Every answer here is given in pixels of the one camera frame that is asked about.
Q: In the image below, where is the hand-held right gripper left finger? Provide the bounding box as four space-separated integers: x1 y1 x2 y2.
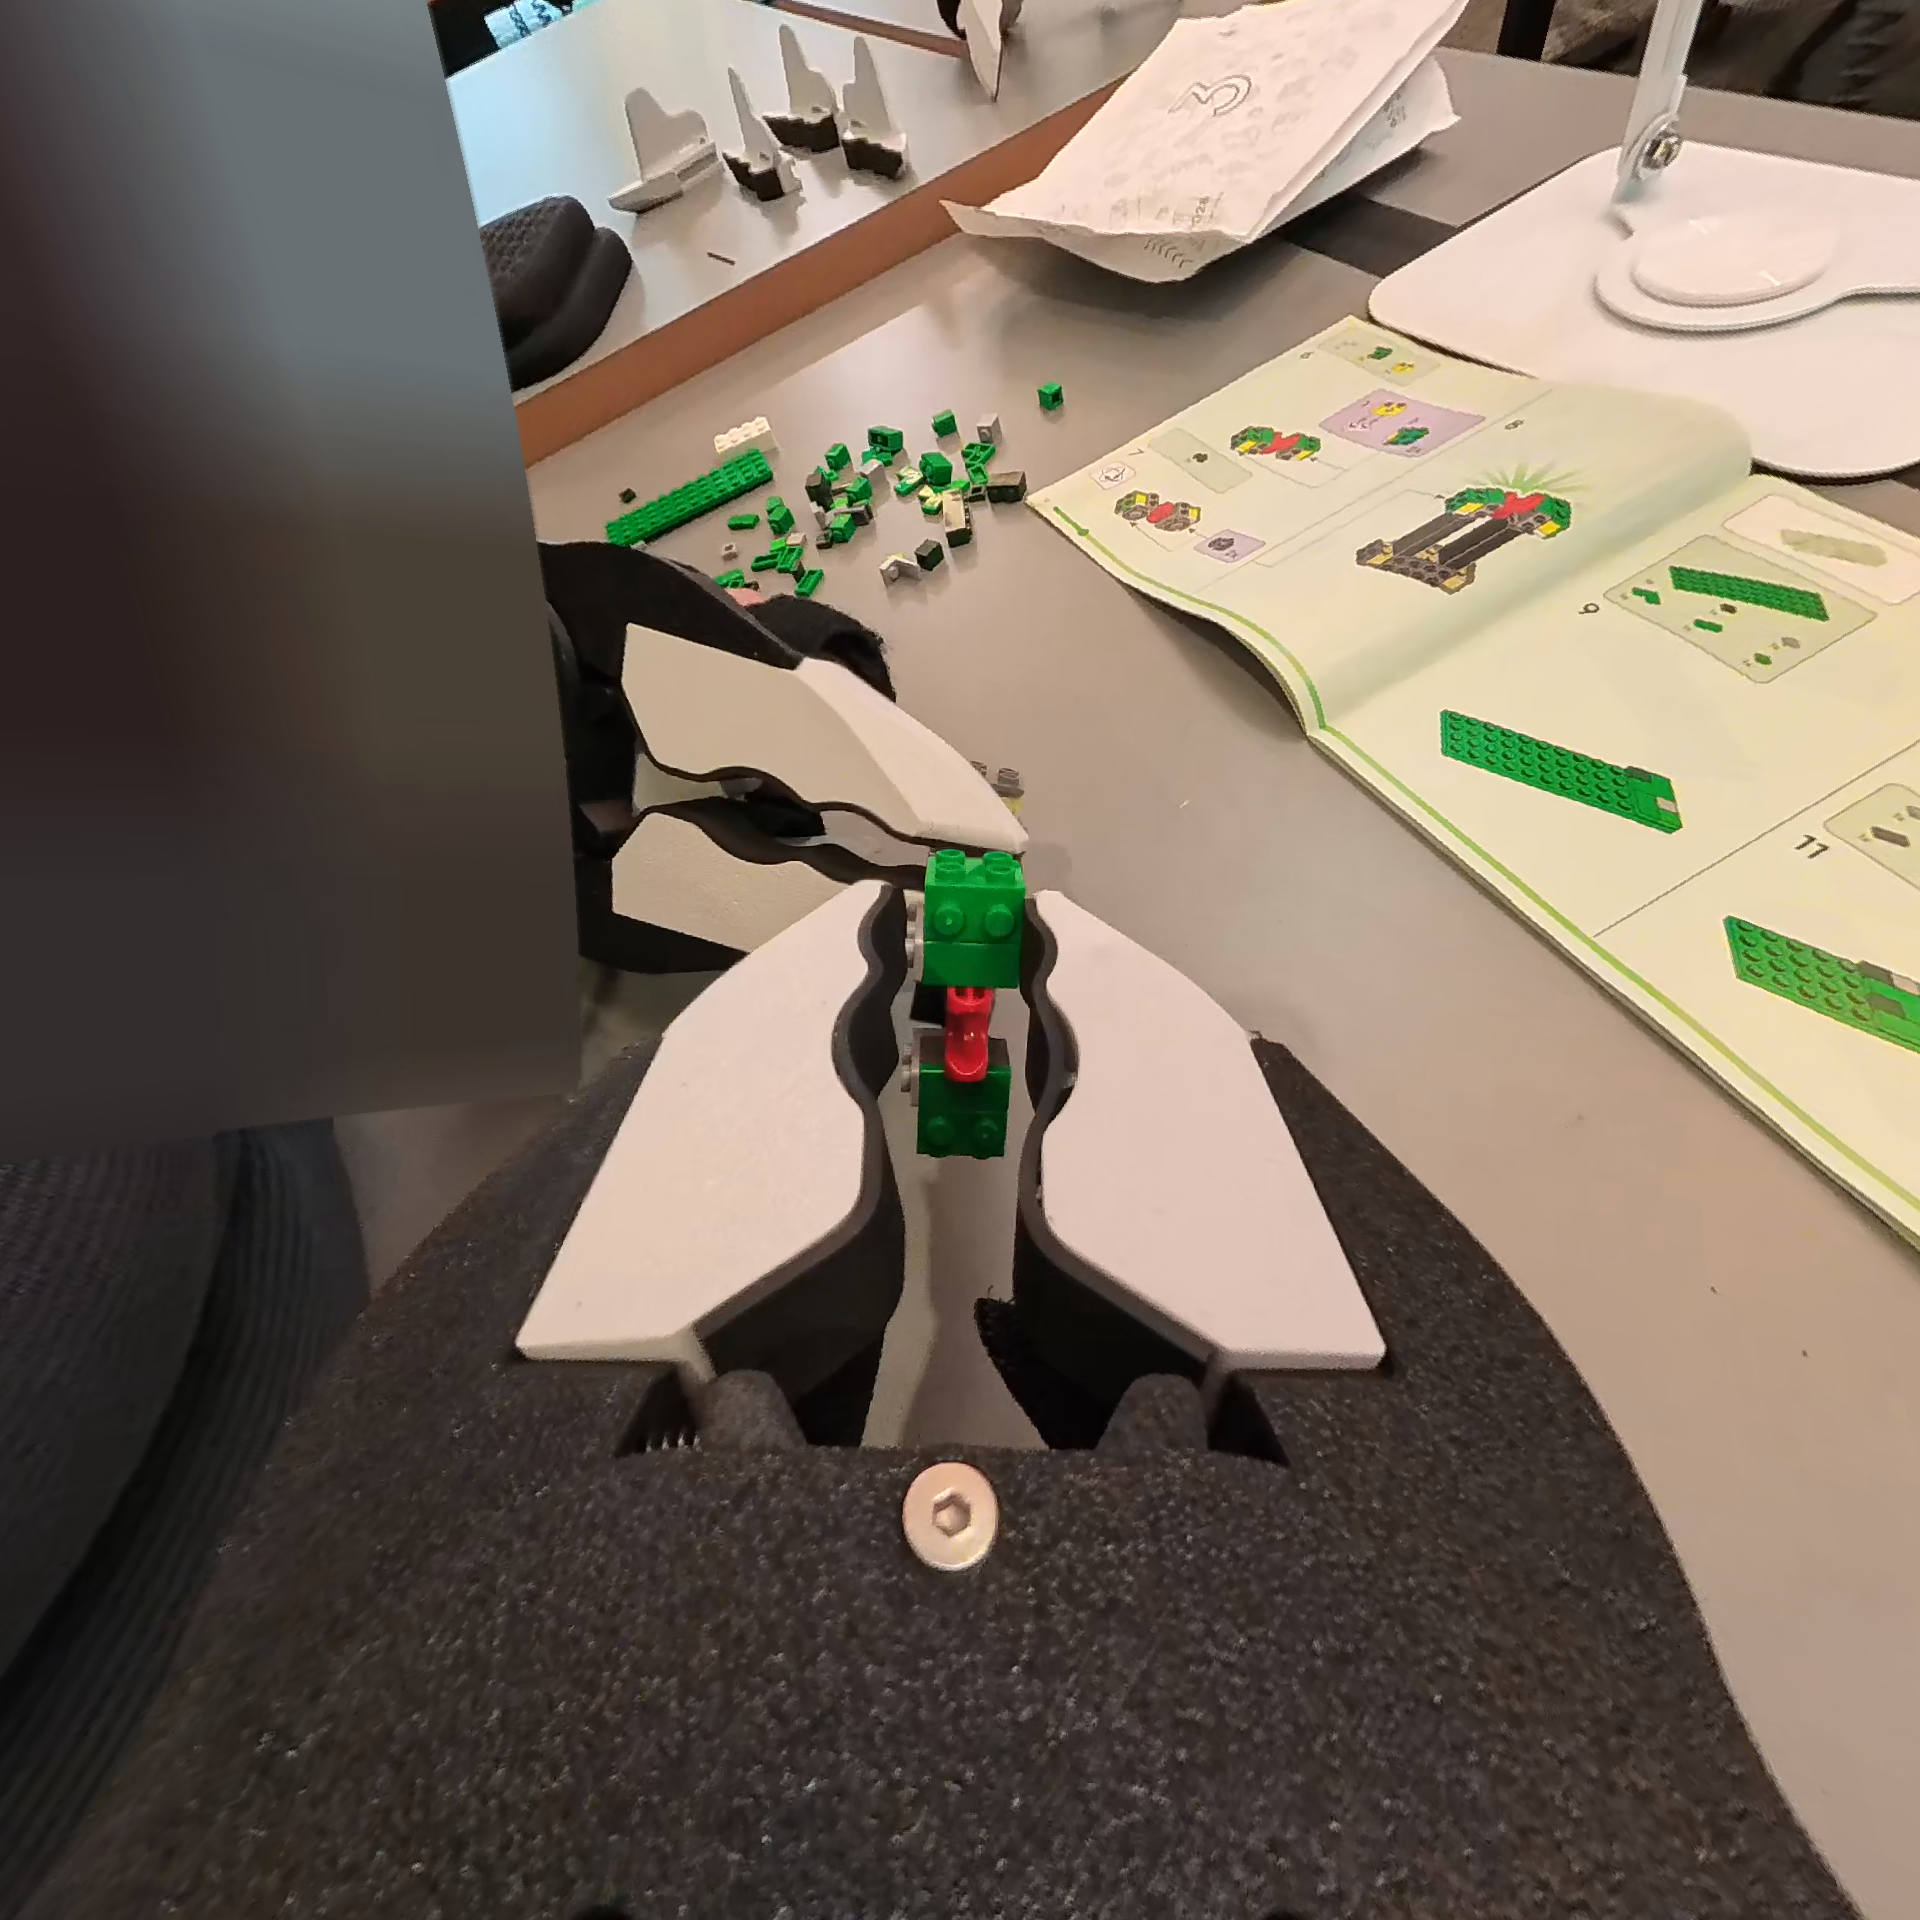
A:
514 879 913 1455

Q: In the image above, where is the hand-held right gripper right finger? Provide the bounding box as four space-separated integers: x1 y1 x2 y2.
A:
974 889 1387 1461

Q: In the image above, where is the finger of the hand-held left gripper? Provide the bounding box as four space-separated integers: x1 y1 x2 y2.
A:
620 621 1034 862
608 801 933 965

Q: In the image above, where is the toy brick assembly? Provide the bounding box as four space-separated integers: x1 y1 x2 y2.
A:
904 844 1038 1164

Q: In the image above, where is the grey desk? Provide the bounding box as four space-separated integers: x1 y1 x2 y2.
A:
337 47 1920 1920

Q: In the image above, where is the long green brick plate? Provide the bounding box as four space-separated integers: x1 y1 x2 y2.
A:
604 448 778 545

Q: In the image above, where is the pile of small toy bricks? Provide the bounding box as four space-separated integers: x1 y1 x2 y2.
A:
713 407 1038 595

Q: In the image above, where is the grey table with wooden edge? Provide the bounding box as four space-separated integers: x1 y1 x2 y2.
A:
443 0 1203 467

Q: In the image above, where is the black foam housing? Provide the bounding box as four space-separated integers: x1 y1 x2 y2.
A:
478 195 637 394

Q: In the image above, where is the grey wedge-shaped plastic part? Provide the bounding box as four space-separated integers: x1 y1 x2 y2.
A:
837 34 913 184
724 65 803 201
607 85 721 211
938 0 1028 102
764 24 846 157

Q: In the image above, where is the dark ribbed fabric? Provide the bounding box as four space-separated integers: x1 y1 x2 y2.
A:
0 1117 368 1771

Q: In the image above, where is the green instruction booklet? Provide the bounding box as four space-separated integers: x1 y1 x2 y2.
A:
1027 314 1920 1247

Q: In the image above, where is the white crumpled paper bag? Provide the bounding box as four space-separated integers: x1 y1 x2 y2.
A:
943 0 1471 287

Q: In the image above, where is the white stand base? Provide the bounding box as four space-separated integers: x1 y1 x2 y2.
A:
1370 0 1920 484

